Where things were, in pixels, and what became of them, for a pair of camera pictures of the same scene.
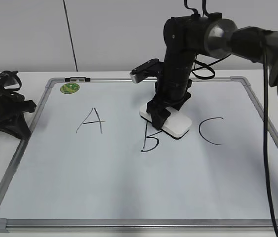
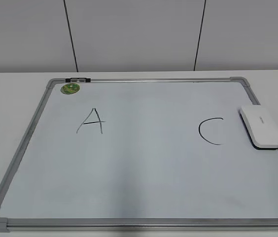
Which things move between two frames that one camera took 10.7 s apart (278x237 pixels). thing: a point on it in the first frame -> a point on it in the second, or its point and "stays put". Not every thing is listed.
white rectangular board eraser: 177,125 -> 260,128
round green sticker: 69,88 stays put
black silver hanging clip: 77,79 stays put
